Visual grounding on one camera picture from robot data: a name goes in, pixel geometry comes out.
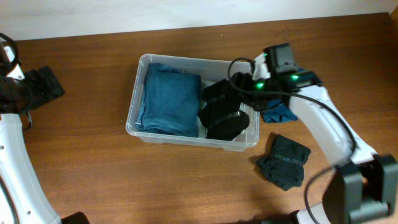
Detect clear plastic storage container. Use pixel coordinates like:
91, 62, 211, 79
126, 54, 261, 152

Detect large black taped garment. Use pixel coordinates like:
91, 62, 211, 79
197, 78, 251, 141

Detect teal cloth bundle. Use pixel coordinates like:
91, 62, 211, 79
260, 67, 306, 124

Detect dark blue jeans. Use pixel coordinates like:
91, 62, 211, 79
134, 63, 201, 138

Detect small black taped garment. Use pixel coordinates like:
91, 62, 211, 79
256, 134, 311, 191

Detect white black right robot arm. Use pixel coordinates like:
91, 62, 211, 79
227, 43, 397, 224

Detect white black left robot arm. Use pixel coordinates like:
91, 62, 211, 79
1, 34, 88, 224

